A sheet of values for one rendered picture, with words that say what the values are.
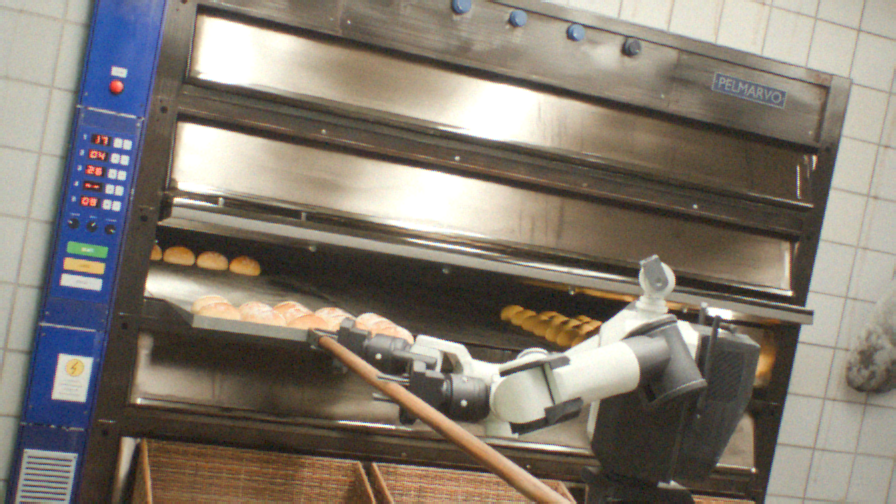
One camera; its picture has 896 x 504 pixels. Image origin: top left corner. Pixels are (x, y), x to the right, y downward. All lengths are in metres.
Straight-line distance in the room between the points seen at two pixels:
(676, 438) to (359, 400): 1.04
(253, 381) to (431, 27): 0.99
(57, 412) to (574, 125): 1.49
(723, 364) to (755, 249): 1.26
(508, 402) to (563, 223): 1.25
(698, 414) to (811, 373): 1.42
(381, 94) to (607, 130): 0.65
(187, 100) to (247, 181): 0.24
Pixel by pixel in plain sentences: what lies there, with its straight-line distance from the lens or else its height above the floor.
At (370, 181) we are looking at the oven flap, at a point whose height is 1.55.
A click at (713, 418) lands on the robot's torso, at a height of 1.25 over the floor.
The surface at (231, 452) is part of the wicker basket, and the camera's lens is 3.12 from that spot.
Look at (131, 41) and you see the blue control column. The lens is 2.97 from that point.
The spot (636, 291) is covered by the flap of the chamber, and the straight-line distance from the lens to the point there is 3.29.
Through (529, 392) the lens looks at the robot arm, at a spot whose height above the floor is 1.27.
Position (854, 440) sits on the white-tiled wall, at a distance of 3.98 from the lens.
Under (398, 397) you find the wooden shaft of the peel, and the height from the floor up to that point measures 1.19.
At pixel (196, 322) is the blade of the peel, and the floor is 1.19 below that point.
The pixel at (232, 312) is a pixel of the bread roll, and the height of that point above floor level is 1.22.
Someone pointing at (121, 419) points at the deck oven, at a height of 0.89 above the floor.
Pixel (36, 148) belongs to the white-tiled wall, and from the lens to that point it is 2.99.
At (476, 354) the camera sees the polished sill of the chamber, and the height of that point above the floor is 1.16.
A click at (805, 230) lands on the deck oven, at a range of 3.73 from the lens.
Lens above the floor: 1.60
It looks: 3 degrees down
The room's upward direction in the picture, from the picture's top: 11 degrees clockwise
